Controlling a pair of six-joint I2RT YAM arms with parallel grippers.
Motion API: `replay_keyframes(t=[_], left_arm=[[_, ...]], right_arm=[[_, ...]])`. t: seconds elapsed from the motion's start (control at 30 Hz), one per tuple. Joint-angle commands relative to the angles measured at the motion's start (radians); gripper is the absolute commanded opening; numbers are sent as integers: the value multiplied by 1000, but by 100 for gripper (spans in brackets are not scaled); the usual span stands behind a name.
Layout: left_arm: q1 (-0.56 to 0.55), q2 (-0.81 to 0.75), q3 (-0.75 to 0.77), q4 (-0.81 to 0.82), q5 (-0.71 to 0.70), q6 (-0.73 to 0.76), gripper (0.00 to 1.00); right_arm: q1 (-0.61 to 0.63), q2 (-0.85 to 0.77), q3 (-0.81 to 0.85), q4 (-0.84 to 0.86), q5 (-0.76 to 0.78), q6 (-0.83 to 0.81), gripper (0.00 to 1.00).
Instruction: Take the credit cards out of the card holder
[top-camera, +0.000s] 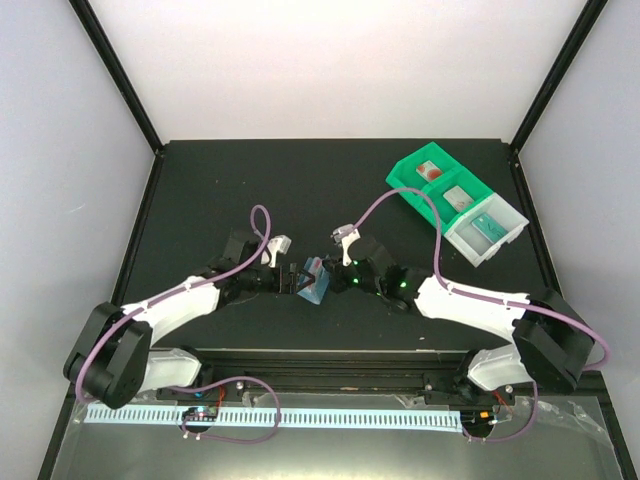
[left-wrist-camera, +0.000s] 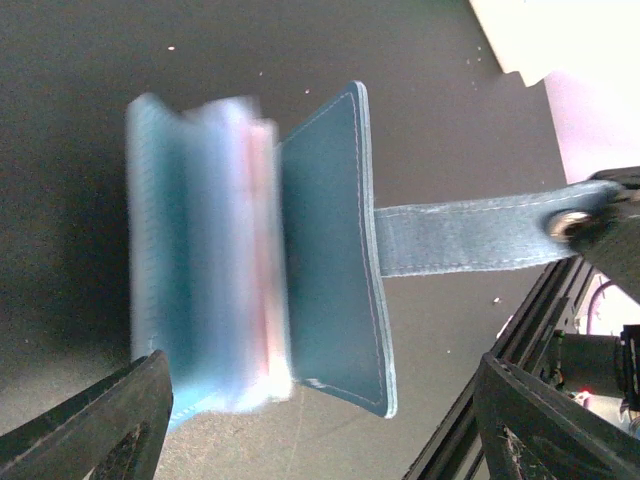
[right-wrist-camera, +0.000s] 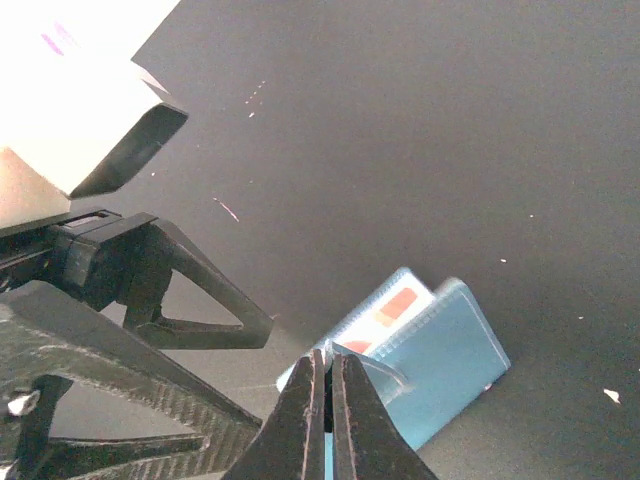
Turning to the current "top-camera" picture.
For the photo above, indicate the left small circuit board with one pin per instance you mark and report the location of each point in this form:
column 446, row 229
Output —
column 200, row 413

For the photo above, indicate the black front rail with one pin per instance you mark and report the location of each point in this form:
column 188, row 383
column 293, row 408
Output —
column 331, row 371

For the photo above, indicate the red dot card in bin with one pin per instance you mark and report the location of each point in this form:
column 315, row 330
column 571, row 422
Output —
column 429, row 171

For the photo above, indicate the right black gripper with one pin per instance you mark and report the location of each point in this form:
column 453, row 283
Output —
column 338, row 284

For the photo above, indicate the blue card holder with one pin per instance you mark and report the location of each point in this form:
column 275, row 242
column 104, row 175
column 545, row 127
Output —
column 315, row 294

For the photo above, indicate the white slotted cable duct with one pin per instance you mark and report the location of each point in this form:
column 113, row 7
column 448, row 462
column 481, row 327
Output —
column 309, row 418

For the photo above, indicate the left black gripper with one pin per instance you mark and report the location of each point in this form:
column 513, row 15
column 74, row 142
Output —
column 281, row 270

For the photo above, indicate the white card in bin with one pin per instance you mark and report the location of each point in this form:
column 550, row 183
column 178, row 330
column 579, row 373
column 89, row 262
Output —
column 458, row 198

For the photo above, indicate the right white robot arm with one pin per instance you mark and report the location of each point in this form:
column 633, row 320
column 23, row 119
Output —
column 546, row 340

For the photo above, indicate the right black frame post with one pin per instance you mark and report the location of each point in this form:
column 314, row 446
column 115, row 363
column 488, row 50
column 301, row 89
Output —
column 568, row 52

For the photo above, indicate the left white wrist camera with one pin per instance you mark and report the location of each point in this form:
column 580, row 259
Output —
column 278, row 245

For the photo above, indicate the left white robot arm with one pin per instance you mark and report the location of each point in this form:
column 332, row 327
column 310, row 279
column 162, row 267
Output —
column 112, row 359

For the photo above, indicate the black frame post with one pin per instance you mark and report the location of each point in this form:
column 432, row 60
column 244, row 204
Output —
column 568, row 52
column 110, row 59

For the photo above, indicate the teal card in bin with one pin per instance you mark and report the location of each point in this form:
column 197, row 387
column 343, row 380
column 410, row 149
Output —
column 489, row 228

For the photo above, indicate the clear white bin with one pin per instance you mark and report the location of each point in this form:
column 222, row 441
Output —
column 470, row 243

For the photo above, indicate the left black frame post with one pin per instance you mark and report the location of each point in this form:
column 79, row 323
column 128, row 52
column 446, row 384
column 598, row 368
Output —
column 110, row 59

